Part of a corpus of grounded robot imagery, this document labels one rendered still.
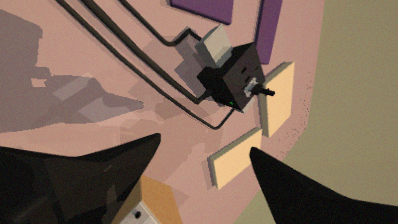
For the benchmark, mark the black power cube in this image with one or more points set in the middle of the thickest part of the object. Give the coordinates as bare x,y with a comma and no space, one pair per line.
226,84

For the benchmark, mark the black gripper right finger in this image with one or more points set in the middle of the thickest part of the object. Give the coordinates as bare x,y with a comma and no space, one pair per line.
294,198

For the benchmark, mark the black usb plug with grey metal tip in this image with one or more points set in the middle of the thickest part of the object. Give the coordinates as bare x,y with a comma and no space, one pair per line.
259,88

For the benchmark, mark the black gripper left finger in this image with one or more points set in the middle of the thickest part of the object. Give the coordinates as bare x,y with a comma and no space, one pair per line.
88,189

